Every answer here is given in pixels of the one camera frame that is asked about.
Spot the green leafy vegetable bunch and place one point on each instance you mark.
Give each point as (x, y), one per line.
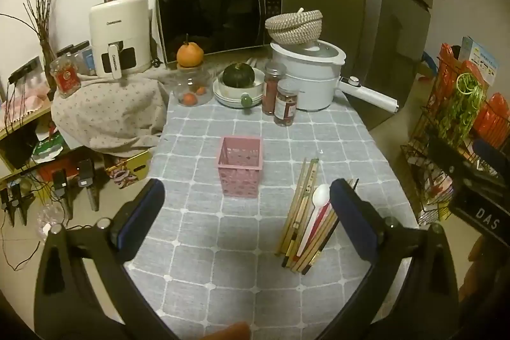
(462, 105)

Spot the clear glass jar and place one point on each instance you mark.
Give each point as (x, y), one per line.
(191, 81)

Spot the labelled chili spice jar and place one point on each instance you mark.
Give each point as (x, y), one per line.
(286, 105)

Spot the woven straw basket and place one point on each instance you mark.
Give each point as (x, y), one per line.
(293, 27)

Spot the clear plastic bag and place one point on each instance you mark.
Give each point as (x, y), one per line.
(50, 222)

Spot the grey refrigerator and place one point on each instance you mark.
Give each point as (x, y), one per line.
(342, 5)

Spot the black microwave oven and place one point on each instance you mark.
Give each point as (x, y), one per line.
(211, 19)

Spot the orange plastic bag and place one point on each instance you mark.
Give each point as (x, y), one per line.
(476, 71)
(496, 121)
(448, 65)

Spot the pink plastic basket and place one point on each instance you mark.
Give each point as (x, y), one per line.
(239, 172)

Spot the white air fryer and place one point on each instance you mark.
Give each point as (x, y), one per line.
(119, 29)

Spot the stack of white bowls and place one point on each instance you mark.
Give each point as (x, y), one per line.
(227, 95)

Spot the red label glass jar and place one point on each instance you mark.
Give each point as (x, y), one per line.
(65, 77)

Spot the grey checked tablecloth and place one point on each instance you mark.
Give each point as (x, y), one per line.
(223, 244)

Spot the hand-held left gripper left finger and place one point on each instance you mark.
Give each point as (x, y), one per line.
(148, 204)

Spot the bundle of wooden chopsticks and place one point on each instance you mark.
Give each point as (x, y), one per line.
(303, 200)

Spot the large orange fruit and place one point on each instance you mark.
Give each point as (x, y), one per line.
(190, 54)

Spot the black clamp tool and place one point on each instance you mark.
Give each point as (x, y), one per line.
(16, 200)
(87, 176)
(60, 184)

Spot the floral beige cloth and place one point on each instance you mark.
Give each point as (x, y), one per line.
(111, 113)

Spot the small orange fruit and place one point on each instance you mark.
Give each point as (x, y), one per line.
(189, 98)
(200, 90)

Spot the red powder spice jar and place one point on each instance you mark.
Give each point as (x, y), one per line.
(271, 89)

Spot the white plastic spoon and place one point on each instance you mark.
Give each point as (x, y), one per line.
(320, 194)

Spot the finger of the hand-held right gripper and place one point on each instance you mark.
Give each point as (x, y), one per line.
(490, 156)
(446, 156)

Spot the small green fruit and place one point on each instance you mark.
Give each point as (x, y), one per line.
(246, 100)

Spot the wooden side shelf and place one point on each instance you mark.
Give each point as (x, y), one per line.
(20, 133)

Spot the dry bare branches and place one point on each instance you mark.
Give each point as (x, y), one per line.
(42, 17)

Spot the white electric cooking pot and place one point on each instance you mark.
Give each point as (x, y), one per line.
(310, 81)

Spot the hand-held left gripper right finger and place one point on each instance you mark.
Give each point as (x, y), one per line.
(350, 214)

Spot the red plastic spoon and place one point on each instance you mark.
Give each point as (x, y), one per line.
(323, 215)

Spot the blue printed carton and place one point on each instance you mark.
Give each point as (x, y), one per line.
(484, 57)

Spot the dark green squash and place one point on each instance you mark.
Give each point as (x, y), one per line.
(238, 75)

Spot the yellow patterned cardboard box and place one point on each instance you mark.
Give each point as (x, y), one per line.
(127, 168)

